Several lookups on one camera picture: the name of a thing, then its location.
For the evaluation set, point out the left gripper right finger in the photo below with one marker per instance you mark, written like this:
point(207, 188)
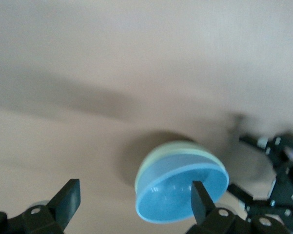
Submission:
point(202, 204)

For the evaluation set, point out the light green bowl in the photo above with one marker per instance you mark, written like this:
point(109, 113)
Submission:
point(156, 153)

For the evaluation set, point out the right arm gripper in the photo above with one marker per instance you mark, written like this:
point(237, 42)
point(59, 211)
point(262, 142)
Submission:
point(287, 185)

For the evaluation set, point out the blue bowl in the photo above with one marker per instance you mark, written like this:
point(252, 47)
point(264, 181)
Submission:
point(170, 195)

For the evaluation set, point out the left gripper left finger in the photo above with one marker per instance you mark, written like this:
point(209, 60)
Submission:
point(63, 204)

